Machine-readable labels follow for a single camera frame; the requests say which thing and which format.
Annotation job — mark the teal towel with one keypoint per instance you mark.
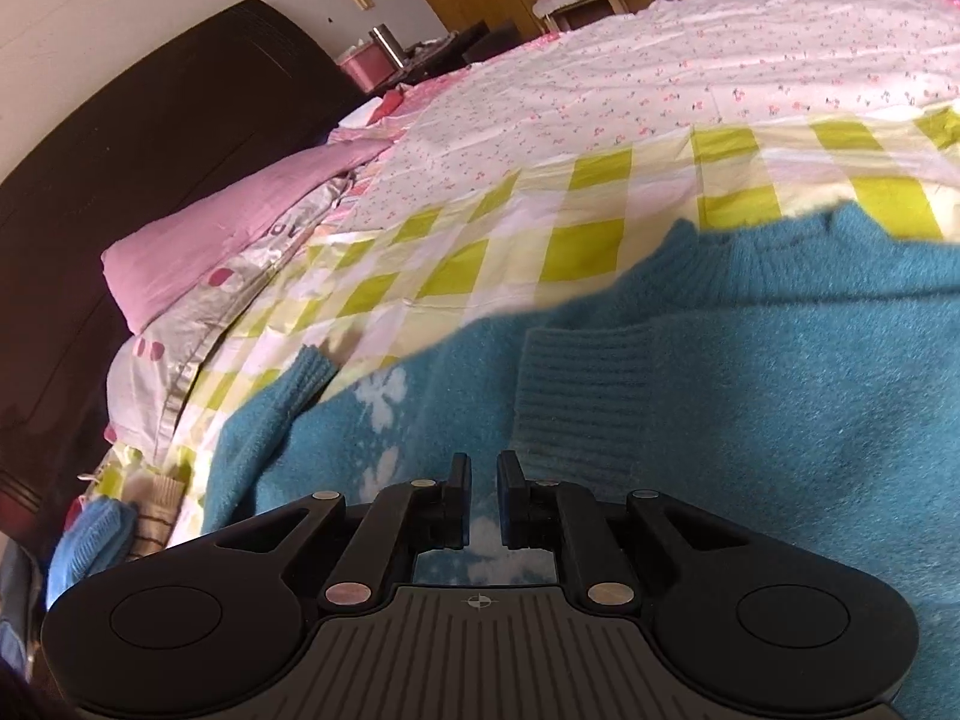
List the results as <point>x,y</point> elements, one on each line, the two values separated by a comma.
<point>712,360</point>

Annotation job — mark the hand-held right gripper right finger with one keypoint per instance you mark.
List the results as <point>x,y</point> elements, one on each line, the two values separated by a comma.
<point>511,489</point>

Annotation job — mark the metal thermos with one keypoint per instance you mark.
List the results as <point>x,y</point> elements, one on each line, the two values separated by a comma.
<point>386,45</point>

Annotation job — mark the dark nightstand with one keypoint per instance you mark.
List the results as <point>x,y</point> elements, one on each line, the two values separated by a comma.
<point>465,49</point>

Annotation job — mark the dark wooden headboard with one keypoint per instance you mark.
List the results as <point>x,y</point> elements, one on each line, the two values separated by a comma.
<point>112,127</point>

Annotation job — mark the pink pillow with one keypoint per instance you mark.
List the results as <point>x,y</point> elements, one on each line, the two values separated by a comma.
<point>210,240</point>

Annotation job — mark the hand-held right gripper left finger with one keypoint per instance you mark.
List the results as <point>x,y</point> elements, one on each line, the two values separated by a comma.
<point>459,489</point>

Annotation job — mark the pink plastic container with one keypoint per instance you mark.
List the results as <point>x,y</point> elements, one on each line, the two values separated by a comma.
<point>364,71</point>

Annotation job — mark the yellow-green checked bedsheet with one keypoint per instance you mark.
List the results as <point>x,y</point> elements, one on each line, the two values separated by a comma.
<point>525,225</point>

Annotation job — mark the white printed pillow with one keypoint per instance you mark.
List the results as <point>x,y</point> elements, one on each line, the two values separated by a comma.
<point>195,315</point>

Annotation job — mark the white floral bedsheet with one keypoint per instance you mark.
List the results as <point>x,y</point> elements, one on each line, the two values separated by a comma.
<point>600,75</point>

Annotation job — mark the light blue knit cloth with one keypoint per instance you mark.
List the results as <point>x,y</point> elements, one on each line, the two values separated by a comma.
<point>90,540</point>

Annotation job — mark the red cloth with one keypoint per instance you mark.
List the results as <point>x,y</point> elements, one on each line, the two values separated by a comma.
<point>386,103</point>

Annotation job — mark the cream striped cloth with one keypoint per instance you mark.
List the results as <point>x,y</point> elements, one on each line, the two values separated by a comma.
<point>154,517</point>

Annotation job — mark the pink patterned bedsheet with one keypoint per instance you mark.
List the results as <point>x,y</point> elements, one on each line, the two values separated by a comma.
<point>420,94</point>

